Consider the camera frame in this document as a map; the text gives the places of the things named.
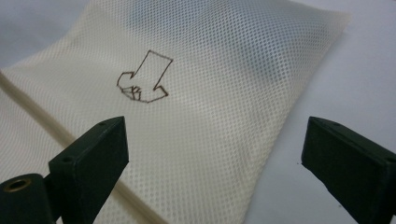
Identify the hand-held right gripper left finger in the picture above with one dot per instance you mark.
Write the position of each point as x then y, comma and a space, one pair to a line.
90, 168

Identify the pale blue cloth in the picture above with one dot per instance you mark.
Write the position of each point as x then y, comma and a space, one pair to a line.
257, 59

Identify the cream mesh laundry bag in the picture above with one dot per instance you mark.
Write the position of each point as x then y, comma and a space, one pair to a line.
218, 130

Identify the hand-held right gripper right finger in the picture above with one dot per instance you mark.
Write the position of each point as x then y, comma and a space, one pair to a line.
355, 174

